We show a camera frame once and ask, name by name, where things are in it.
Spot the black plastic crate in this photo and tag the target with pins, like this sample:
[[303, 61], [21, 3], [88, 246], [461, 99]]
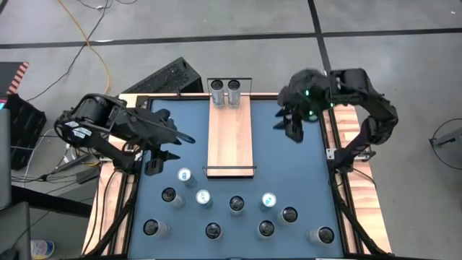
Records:
[[25, 130]]

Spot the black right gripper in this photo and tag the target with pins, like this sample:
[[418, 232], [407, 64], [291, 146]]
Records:
[[307, 90]]

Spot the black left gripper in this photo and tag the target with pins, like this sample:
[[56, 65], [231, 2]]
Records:
[[160, 128]]

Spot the black power adapter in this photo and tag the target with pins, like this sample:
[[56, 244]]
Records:
[[86, 176]]

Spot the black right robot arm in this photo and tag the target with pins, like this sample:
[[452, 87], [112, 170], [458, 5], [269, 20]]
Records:
[[379, 122]]

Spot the black table frame rails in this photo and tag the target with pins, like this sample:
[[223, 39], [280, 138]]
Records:
[[263, 98]]

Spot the white Celsius Arctic Vibe can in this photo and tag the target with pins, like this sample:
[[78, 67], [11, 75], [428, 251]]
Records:
[[234, 86], [266, 228], [217, 86]]

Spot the blue silver Red Bull can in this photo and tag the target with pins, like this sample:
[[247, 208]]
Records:
[[203, 197], [269, 199], [184, 174]]

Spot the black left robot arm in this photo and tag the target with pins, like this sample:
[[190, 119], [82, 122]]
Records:
[[108, 115]]

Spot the orange black striped board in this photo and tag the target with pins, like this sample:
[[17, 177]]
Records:
[[11, 76]]

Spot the wooden shelf black metal frame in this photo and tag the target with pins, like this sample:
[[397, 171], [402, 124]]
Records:
[[231, 144]]

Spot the silver mounting bracket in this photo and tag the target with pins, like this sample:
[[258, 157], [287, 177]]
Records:
[[331, 153]]

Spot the grey panel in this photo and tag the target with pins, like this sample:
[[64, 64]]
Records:
[[4, 159]]

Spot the white Celsius Peach Vibe can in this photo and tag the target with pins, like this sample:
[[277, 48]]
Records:
[[168, 195], [151, 227], [236, 203]]

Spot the white blue yellow container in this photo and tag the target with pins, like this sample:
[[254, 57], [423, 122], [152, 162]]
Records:
[[41, 249]]

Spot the white Celsius can yellow band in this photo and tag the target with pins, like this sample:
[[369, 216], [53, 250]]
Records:
[[213, 231]]

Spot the blue table mat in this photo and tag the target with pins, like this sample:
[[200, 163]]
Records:
[[274, 173]]

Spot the black diagonal support strut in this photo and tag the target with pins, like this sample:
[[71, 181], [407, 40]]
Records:
[[359, 231], [110, 226]]

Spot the white Celsius can black lid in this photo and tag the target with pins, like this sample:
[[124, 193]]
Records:
[[326, 234], [289, 215]]

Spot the black floor beam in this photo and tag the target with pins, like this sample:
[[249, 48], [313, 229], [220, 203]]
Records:
[[50, 202]]

